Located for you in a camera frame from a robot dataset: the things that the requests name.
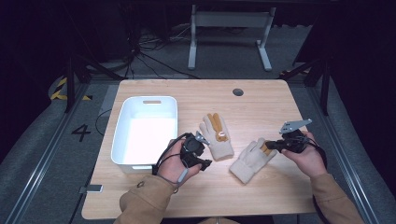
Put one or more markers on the yellow black floor tape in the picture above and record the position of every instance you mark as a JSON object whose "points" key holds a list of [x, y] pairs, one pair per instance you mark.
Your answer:
{"points": [[57, 91]]}

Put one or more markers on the beige fuzzy glove bear patch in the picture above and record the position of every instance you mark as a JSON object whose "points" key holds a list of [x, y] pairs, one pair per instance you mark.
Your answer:
{"points": [[218, 146], [250, 163]]}

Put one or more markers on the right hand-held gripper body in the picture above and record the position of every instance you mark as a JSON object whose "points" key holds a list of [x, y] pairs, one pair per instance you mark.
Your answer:
{"points": [[294, 143]]}

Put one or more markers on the white metal desk frame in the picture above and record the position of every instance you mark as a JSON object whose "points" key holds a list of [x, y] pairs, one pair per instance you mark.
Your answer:
{"points": [[230, 19]]}

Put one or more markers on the person's left hand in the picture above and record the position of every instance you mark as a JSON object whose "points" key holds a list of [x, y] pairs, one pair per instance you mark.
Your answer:
{"points": [[172, 165]]}

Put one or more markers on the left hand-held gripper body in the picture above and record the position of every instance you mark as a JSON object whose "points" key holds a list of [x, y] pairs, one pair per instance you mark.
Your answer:
{"points": [[192, 148]]}

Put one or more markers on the white plastic bin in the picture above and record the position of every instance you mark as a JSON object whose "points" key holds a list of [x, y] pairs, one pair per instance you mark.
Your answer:
{"points": [[146, 137]]}

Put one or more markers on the person's right hand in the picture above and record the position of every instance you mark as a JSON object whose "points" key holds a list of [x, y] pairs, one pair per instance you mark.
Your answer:
{"points": [[311, 160]]}

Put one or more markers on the small white table clamp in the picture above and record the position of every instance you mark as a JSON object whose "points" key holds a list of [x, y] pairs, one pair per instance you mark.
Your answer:
{"points": [[91, 188]]}

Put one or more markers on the grey metal floor rail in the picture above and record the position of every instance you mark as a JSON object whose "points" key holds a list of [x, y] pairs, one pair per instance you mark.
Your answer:
{"points": [[342, 155], [46, 152]]}

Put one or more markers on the black metal stand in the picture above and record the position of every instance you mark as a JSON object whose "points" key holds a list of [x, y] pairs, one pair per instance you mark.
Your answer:
{"points": [[324, 87], [71, 84]]}

